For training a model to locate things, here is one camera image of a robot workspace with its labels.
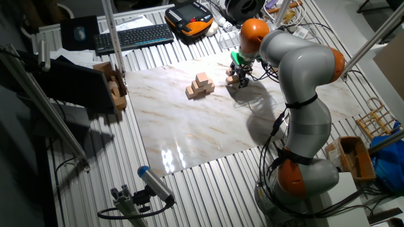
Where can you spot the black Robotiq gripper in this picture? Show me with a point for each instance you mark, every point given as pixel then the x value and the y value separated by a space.
pixel 242 69

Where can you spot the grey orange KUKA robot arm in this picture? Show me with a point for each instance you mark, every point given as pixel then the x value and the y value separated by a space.
pixel 303 79

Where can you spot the medium wooden cube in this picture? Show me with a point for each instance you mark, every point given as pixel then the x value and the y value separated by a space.
pixel 209 84
pixel 211 89
pixel 202 79
pixel 189 92
pixel 195 86

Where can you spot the clear plastic box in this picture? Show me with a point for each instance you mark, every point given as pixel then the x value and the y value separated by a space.
pixel 228 40

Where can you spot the white egg shaped object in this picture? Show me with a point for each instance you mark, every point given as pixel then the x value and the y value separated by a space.
pixel 212 29

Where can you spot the white plug adapter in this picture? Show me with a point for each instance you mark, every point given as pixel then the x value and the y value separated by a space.
pixel 222 22

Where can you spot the black round spool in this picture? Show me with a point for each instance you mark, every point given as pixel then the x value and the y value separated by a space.
pixel 243 8

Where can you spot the marble pattern mat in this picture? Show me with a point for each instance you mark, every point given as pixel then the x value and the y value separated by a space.
pixel 189 126

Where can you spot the orange black teach pendant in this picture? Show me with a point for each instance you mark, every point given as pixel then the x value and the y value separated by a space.
pixel 189 19

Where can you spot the white small labelled device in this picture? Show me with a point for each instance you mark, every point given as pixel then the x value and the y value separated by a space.
pixel 301 31

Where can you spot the black computer keyboard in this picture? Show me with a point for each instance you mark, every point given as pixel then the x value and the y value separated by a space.
pixel 132 38

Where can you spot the white paper sheet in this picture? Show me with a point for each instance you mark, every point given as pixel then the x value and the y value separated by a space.
pixel 75 56
pixel 132 22

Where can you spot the wooden block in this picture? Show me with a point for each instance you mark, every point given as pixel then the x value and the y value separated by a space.
pixel 120 102
pixel 113 85

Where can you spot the brown cardboard box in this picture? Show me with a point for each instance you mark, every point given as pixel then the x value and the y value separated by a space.
pixel 105 67

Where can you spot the wooden rack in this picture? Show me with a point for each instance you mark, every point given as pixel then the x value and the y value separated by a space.
pixel 375 117

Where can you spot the orange cardboard box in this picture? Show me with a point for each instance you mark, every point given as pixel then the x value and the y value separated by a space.
pixel 363 164

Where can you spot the brown cardboard sheet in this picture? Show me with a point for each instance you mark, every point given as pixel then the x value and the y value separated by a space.
pixel 393 69

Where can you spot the dark computer mouse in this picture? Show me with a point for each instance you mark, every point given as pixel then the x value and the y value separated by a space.
pixel 79 33

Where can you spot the black monitor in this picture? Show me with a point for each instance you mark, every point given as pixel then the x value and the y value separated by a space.
pixel 72 83

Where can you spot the black mouse pad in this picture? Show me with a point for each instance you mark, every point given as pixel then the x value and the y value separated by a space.
pixel 67 41

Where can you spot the blue bag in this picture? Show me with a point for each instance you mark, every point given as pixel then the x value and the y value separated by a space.
pixel 389 167

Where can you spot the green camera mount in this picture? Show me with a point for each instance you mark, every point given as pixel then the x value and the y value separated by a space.
pixel 236 58

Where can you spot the aluminium upright post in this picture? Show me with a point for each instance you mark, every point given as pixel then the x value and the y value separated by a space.
pixel 283 11

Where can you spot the aluminium frame profile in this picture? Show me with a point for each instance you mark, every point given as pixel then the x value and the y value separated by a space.
pixel 113 38

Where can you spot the silver depth camera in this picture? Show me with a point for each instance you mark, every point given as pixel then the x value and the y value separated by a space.
pixel 156 184

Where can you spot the long aluminium frame bar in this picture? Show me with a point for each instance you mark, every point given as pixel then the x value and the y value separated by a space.
pixel 47 105
pixel 375 39

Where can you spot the black camera bracket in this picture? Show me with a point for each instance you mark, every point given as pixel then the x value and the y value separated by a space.
pixel 142 198

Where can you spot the short aluminium profile mount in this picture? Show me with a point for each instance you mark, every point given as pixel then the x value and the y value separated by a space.
pixel 126 206

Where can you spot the grey upright depth camera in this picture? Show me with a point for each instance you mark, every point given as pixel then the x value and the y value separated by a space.
pixel 44 55

